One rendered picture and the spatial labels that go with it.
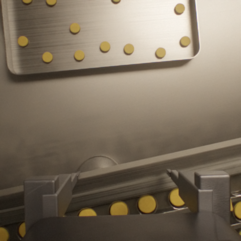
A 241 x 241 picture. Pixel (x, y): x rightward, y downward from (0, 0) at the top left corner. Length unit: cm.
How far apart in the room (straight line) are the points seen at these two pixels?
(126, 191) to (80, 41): 20
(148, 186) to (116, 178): 2
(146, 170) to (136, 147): 15
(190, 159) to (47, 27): 22
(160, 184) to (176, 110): 17
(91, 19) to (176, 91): 12
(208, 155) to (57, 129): 19
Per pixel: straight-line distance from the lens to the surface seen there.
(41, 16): 36
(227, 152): 20
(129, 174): 19
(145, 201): 20
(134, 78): 34
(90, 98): 34
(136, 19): 35
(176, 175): 16
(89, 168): 34
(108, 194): 19
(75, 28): 35
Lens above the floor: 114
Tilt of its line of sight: 88 degrees down
